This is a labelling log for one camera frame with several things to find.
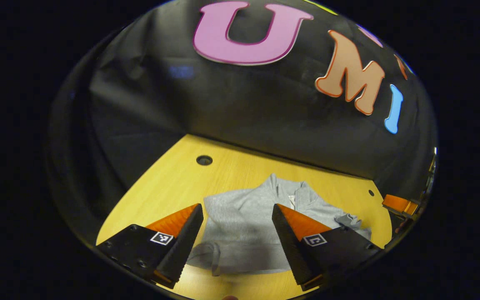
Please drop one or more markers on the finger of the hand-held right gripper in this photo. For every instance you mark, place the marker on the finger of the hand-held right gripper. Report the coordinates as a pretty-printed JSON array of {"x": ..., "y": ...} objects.
[{"x": 396, "y": 203}]

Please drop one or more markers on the black backdrop cloth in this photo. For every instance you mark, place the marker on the black backdrop cloth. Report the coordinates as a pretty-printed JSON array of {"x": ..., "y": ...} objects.
[{"x": 240, "y": 108}]

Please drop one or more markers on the grey zip-neck sweatshirt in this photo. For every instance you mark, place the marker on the grey zip-neck sweatshirt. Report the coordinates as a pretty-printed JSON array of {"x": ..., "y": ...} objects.
[{"x": 244, "y": 233}]

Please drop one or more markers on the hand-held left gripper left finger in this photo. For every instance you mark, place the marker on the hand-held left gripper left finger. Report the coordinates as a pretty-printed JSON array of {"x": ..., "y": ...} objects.
[{"x": 181, "y": 246}]

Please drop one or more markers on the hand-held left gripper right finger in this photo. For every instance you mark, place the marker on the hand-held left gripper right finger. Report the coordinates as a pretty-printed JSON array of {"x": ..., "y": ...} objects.
[{"x": 292, "y": 250}]

